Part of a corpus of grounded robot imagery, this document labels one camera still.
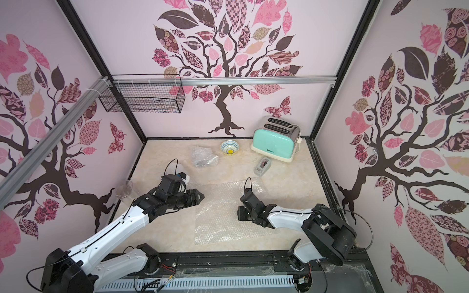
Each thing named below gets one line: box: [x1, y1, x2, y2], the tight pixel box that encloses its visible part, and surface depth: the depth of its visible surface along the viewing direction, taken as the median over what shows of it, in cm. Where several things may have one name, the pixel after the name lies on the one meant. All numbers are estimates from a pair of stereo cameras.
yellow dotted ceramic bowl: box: [220, 139, 240, 156], surface depth 116 cm
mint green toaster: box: [250, 116, 302, 163], surface depth 105 cm
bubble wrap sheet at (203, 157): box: [191, 146, 219, 168], surface depth 102 cm
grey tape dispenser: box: [253, 156, 272, 177], surface depth 105 cm
